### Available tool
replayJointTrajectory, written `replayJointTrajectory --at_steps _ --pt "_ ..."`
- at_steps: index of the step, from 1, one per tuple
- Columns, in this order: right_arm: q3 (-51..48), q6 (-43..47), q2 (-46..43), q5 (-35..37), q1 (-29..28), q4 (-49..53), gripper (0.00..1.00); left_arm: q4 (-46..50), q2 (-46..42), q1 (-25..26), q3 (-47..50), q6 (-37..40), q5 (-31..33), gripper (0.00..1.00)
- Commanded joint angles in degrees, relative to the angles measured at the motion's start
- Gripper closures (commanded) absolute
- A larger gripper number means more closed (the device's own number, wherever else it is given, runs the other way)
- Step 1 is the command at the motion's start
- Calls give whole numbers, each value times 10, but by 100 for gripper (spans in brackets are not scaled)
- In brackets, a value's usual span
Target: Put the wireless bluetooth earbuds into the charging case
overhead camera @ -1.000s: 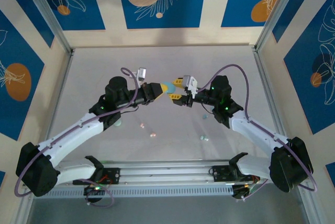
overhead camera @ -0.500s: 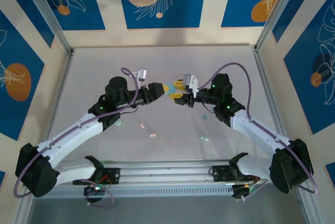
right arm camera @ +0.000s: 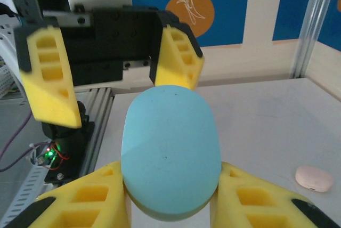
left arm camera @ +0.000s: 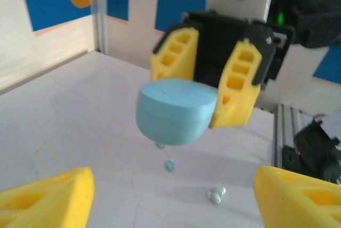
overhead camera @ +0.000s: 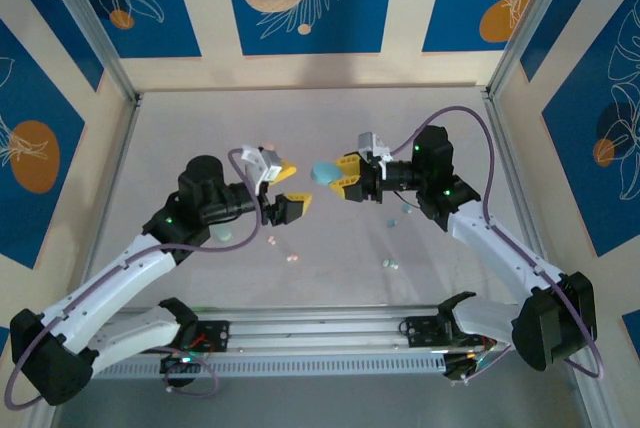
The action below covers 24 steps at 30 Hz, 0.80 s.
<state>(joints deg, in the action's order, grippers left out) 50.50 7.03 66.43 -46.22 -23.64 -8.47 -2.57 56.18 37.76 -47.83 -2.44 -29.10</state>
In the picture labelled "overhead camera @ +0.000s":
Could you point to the blue earbud charging case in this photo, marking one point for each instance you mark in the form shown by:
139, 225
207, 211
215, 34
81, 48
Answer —
322, 174

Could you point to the pink earbud charging case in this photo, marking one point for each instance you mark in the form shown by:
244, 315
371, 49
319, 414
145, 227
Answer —
269, 146

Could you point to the mint green earbud charging case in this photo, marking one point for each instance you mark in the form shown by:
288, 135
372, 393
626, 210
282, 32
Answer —
221, 237

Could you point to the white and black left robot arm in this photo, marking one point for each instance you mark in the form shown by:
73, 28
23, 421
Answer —
110, 293

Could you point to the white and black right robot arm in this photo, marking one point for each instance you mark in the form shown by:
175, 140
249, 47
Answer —
500, 253

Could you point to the aluminium table side rail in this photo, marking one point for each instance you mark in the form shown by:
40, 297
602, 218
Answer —
117, 173
509, 158

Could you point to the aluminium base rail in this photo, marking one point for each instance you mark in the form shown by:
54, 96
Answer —
320, 328

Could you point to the aluminium frame post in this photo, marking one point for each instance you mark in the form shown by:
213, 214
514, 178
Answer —
92, 23
542, 23

